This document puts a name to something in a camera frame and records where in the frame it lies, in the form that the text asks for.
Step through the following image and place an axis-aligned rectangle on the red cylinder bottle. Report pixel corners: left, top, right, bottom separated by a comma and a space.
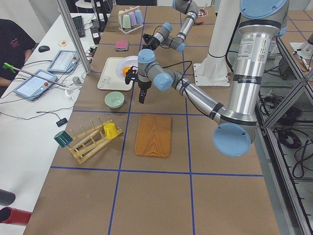
0, 207, 32, 226

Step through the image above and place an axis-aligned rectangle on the aluminium frame post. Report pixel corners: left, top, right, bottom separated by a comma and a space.
56, 0, 92, 75

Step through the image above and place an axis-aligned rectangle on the teach pendant near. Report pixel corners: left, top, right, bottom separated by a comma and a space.
13, 76, 52, 101

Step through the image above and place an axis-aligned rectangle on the black computer mouse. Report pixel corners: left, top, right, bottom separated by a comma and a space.
38, 46, 50, 52

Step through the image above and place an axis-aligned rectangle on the grey cloth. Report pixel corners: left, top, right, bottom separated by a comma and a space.
115, 41, 130, 52

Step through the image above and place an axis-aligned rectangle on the white round plate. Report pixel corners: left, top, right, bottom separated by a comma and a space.
115, 55, 138, 80

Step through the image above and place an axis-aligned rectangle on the wooden dish rack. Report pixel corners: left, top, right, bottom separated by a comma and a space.
67, 117, 123, 164

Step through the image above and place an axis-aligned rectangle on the orange fruit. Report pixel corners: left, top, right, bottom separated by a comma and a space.
122, 66, 131, 76

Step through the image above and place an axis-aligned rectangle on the green tumbler cup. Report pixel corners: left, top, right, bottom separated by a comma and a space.
122, 14, 131, 30

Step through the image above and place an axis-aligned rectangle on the wooden cutting board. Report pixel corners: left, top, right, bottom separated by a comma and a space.
134, 114, 172, 158

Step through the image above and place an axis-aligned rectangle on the teach pendant far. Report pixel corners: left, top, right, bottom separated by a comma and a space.
47, 50, 80, 73

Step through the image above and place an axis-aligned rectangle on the cream bear tray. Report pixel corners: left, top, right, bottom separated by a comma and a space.
97, 57, 132, 91

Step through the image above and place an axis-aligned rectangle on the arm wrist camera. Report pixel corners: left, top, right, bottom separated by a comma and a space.
142, 33, 153, 45
125, 66, 138, 85

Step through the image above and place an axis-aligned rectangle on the teach pendant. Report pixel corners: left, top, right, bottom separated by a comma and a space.
13, 76, 52, 101
47, 50, 80, 73

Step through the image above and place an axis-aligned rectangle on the purple tumbler cup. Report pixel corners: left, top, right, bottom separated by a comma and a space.
128, 12, 137, 27

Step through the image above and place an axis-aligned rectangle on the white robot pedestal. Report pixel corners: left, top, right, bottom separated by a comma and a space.
194, 0, 240, 86

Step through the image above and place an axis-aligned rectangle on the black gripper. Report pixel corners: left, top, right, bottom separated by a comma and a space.
145, 38, 160, 50
138, 82, 152, 104

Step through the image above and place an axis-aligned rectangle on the white wire cup rack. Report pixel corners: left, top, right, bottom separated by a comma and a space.
118, 6, 144, 34

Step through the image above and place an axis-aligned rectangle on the dark green mug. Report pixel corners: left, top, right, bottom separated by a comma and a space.
54, 130, 73, 148

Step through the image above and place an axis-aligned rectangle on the black keyboard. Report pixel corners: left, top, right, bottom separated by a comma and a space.
72, 16, 86, 38

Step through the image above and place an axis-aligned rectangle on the yellow mug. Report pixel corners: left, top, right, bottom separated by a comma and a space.
103, 122, 119, 139

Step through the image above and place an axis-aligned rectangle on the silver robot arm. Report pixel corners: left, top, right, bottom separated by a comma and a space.
142, 0, 199, 52
135, 0, 289, 157

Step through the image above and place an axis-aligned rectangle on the seated person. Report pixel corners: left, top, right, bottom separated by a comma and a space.
0, 19, 36, 97

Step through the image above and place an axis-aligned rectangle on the green bowl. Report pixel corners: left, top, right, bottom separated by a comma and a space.
104, 91, 125, 109

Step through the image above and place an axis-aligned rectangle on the blue tumbler cup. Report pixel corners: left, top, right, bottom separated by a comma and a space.
134, 9, 143, 24

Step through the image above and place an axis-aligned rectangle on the pink bowl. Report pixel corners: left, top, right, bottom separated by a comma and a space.
195, 8, 208, 24

